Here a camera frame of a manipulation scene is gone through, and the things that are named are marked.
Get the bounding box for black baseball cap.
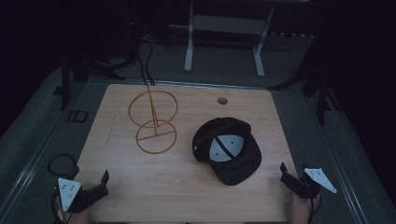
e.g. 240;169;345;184
191;117;262;187

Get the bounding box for black looped cable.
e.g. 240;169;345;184
47;153;80;181

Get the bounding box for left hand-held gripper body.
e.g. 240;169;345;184
57;177;101;215

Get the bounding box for black hanging cables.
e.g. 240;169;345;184
135;36;157;87

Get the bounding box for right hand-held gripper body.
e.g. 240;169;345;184
293;162;338;200

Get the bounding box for person's right hand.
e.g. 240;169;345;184
290;192;321;224

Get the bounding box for gold wire hat stand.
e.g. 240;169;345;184
127;85;179;155

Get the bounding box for black tripod stand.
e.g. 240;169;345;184
51;46;127;112
266;34;344;127

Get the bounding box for person's left hand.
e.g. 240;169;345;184
54;196;92;224

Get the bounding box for white metal desk frame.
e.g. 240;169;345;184
183;0;276;79

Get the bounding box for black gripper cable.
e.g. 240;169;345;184
306;191;323;224

